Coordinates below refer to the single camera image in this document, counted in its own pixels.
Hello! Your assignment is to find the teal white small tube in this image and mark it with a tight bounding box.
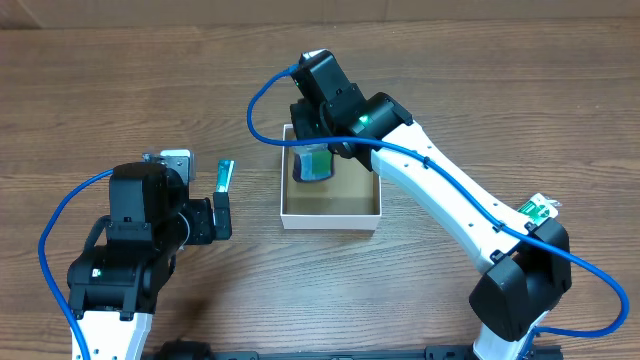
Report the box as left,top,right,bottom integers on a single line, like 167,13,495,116
215,159,235,193

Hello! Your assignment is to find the clear purple liquid bottle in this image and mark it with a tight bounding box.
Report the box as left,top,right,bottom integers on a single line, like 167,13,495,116
292,144,334,183

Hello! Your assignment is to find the green white small packet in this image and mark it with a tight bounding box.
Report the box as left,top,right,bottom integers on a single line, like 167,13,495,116
518,193,562,225

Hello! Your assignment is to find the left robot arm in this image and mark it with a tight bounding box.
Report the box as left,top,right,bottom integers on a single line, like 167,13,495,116
67,158,235,359

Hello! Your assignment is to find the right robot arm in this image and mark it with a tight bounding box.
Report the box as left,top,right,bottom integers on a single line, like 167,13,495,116
290,49,572,359

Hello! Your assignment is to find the white cardboard box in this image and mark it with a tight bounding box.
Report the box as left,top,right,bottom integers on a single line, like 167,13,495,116
280,148,382,231

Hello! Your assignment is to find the right blue cable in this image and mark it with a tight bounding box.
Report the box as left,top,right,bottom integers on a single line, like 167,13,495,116
246,64,630,360

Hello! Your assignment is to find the blue cable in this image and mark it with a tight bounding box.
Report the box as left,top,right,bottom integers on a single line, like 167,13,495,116
246,64,630,360
37,168,116,360

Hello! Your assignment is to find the left blue cable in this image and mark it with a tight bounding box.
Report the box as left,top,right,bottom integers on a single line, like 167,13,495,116
37,168,116,360

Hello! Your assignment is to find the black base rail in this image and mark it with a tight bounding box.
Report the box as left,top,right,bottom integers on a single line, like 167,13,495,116
144,340,564,360

